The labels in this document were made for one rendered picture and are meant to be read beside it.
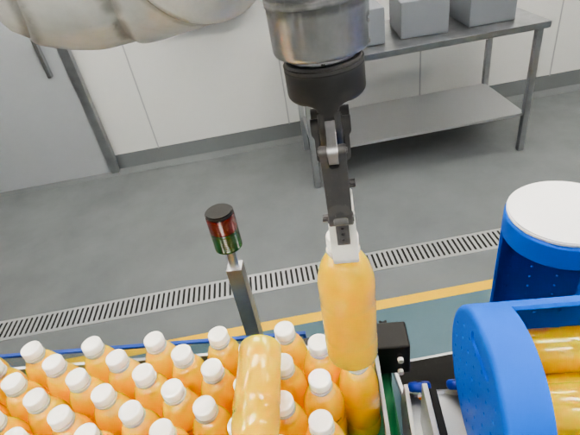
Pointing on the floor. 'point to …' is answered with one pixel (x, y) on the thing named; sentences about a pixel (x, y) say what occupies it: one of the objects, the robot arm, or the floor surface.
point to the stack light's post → (244, 299)
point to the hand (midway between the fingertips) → (343, 226)
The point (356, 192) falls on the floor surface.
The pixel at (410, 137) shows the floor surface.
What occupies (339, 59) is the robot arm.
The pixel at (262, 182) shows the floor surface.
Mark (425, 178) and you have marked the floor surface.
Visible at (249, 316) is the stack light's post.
